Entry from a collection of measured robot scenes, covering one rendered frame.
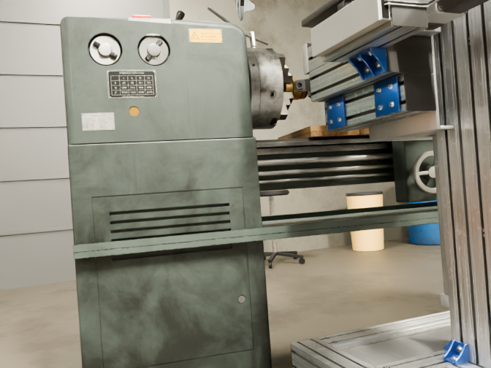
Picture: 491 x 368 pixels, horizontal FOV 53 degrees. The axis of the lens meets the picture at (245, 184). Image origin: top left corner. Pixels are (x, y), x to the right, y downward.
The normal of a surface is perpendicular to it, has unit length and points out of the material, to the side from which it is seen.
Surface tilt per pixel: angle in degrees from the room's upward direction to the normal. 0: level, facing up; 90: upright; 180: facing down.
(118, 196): 90
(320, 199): 90
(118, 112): 90
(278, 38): 90
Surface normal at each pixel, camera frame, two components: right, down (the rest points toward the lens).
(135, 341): 0.26, -0.03
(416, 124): -0.93, 0.06
